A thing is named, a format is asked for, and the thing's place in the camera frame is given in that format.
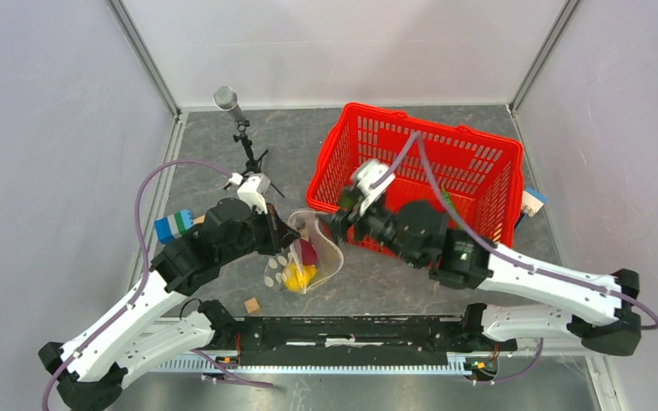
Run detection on white blue toy block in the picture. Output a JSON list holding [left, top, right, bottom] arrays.
[[521, 187, 547, 217]]

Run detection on red plastic basket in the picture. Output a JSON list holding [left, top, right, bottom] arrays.
[[305, 103, 524, 247]]

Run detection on small green pepper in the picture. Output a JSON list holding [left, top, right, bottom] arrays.
[[440, 187, 463, 229]]

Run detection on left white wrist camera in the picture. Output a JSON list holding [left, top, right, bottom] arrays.
[[228, 173, 271, 214]]

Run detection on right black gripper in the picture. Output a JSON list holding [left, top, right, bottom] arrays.
[[316, 185, 422, 268]]

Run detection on white cable tray rail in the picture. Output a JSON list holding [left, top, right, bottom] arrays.
[[153, 353, 471, 377]]

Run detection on blue green toy blocks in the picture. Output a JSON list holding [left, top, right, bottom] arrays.
[[153, 209, 194, 245]]

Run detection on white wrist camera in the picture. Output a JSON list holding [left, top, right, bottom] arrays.
[[228, 173, 271, 214], [351, 158, 394, 216]]

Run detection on purple toy vegetable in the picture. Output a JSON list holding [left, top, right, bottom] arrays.
[[299, 238, 318, 266]]

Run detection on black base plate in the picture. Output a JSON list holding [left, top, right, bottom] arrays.
[[207, 315, 517, 366]]

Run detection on green toy cucumber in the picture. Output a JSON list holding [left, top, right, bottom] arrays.
[[337, 186, 362, 210]]

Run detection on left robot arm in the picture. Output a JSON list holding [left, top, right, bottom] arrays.
[[39, 199, 300, 410]]

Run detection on silver microphone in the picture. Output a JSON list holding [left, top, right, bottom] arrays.
[[213, 86, 247, 124]]

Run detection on yellow toy pepper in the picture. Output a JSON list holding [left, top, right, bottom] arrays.
[[281, 262, 317, 294]]

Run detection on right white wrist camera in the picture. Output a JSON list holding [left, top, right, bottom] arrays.
[[351, 158, 394, 216]]

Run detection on black tripod stand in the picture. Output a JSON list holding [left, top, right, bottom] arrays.
[[233, 119, 268, 180]]

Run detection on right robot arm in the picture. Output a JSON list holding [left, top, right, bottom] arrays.
[[320, 200, 642, 356]]

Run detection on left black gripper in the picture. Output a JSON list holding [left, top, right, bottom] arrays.
[[219, 201, 301, 265]]

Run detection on polka dot zip bag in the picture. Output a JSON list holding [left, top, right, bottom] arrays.
[[263, 210, 344, 295]]

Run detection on small wooden cube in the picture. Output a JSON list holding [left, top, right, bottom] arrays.
[[244, 297, 261, 315]]

